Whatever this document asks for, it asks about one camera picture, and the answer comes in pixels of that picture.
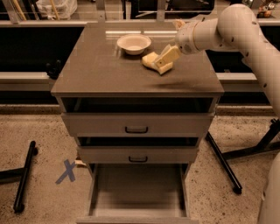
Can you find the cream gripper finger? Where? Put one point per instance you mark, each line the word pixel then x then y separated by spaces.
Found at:
pixel 168 55
pixel 178 23

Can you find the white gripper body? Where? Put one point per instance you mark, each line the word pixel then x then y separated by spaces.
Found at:
pixel 185 38

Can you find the yellow sponge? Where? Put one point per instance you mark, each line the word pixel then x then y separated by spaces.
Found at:
pixel 151 61

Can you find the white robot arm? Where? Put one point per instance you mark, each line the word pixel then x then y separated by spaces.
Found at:
pixel 236 27

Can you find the grey drawer cabinet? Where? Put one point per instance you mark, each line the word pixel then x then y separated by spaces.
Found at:
pixel 97 67

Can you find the grey top drawer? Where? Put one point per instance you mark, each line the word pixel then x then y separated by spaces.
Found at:
pixel 165 117

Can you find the grey drawer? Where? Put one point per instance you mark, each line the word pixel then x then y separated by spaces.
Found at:
pixel 117 150
pixel 165 117
pixel 137 194

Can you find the grey middle drawer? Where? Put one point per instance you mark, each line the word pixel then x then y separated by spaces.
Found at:
pixel 117 150

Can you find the grey bottom drawer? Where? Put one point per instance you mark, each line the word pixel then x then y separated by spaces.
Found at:
pixel 137 194

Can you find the white bowl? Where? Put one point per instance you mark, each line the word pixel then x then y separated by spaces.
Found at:
pixel 134 44

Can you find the plastic bag background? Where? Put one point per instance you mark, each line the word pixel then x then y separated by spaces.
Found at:
pixel 57 9

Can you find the black clamp knob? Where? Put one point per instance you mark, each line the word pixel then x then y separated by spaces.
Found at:
pixel 53 70

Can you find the black stand leg right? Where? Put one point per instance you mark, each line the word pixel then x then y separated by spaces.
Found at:
pixel 265 145

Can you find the black stand leg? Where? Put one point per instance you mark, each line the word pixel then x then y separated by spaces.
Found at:
pixel 265 145
pixel 20 175

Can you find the blue tape cross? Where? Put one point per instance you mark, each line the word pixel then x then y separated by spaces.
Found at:
pixel 69 172

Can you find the black stand leg left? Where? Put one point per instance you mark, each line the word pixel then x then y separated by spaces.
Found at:
pixel 20 175

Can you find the black top drawer handle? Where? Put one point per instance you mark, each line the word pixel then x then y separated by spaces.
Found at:
pixel 136 130

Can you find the black drawer handle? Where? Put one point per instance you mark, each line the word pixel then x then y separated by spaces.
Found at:
pixel 136 130
pixel 138 159

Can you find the black middle drawer handle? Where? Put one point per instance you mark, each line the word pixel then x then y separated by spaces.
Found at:
pixel 138 159

